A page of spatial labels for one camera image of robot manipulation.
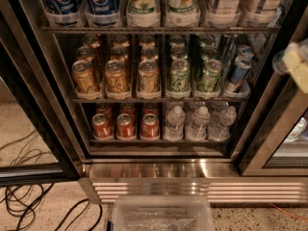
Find white labelled bottle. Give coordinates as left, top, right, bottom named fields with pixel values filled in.
left=241, top=0, right=281, bottom=27
left=205, top=0, right=241, bottom=28

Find red bull can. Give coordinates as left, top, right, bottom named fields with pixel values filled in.
left=225, top=56, right=252, bottom=92
left=237, top=45, right=254, bottom=59
left=272, top=50, right=287, bottom=75

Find right Pepsi bottle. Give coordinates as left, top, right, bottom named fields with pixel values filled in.
left=86, top=0, right=118, bottom=26

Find second-row right green can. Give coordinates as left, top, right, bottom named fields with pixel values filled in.
left=200, top=46, right=219, bottom=61

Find second-row orange can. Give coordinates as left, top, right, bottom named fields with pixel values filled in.
left=110, top=46, right=128, bottom=62
left=141, top=46, right=159, bottom=61
left=76, top=46, right=95, bottom=63

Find left red soda can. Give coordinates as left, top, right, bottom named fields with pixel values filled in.
left=91, top=114, right=113, bottom=138

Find right red soda can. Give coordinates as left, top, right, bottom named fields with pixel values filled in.
left=141, top=114, right=159, bottom=139

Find left 7up bottle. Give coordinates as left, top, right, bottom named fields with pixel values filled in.
left=127, top=0, right=160, bottom=28

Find left water bottle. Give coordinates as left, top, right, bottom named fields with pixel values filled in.
left=165, top=106, right=185, bottom=141

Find orange lacroix can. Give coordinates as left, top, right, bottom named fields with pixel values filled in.
left=71, top=61, right=99, bottom=94
left=138, top=60, right=160, bottom=93
left=105, top=60, right=129, bottom=93

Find second-row green can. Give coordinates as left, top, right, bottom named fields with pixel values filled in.
left=170, top=46, right=188, bottom=60
left=200, top=46, right=219, bottom=61

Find second-row left orange can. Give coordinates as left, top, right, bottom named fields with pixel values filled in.
left=76, top=46, right=95, bottom=63

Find stainless fridge base grille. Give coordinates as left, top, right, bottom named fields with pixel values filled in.
left=79, top=161, right=308, bottom=204

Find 7up bottle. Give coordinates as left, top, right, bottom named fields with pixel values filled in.
left=127, top=0, right=160, bottom=28
left=167, top=0, right=200, bottom=27

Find black floor cables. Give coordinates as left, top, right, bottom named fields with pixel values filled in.
left=0, top=128, right=104, bottom=231

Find red soda can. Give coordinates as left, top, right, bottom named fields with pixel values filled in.
left=116, top=114, right=136, bottom=138
left=141, top=114, right=159, bottom=139
left=91, top=114, right=113, bottom=138

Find front middle orange LaCroix can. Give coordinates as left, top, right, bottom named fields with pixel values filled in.
left=105, top=60, right=129, bottom=93

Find second-row right orange can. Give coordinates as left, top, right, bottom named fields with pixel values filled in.
left=141, top=46, right=159, bottom=61

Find second-row middle orange can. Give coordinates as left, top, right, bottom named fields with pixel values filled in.
left=110, top=46, right=128, bottom=62

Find front left orange LaCroix can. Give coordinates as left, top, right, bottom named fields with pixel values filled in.
left=71, top=61, right=99, bottom=94

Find second-row left green can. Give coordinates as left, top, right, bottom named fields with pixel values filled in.
left=170, top=46, right=188, bottom=60

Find front right orange LaCroix can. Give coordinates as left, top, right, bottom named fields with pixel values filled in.
left=138, top=60, right=160, bottom=93

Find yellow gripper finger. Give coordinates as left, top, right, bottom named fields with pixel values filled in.
left=298, top=38, right=308, bottom=62
left=283, top=42, right=308, bottom=93

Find left glass fridge door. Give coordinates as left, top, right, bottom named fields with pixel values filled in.
left=0, top=0, right=84, bottom=187

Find green lacroix can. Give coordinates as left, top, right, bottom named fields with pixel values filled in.
left=168, top=59, right=191, bottom=92
left=196, top=59, right=223, bottom=92

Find middle red soda can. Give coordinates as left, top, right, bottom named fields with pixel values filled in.
left=116, top=114, right=136, bottom=138

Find left white labelled bottle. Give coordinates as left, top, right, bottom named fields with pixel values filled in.
left=205, top=0, right=241, bottom=28

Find right white labelled bottle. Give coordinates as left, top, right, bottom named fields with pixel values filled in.
left=241, top=0, right=281, bottom=27

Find water bottle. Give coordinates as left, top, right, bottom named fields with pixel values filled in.
left=186, top=107, right=210, bottom=141
left=165, top=106, right=185, bottom=141
left=208, top=106, right=237, bottom=141

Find orange cable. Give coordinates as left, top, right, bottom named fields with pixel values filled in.
left=269, top=202, right=308, bottom=223

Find front right green LaCroix can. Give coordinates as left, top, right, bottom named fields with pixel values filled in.
left=196, top=59, right=223, bottom=92

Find right water bottle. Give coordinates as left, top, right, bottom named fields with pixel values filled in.
left=208, top=106, right=237, bottom=141

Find clear plastic bin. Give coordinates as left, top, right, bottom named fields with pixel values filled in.
left=112, top=195, right=215, bottom=231

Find left Pepsi bottle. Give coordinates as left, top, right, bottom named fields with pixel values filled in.
left=45, top=0, right=79, bottom=26

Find right 7up bottle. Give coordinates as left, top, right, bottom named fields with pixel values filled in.
left=167, top=0, right=200, bottom=27

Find pepsi bottle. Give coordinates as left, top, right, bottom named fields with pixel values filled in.
left=45, top=0, right=79, bottom=26
left=86, top=0, right=118, bottom=26

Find front left green LaCroix can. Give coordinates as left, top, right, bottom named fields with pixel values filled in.
left=168, top=59, right=191, bottom=92

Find middle water bottle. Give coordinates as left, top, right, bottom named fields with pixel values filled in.
left=186, top=107, right=210, bottom=141

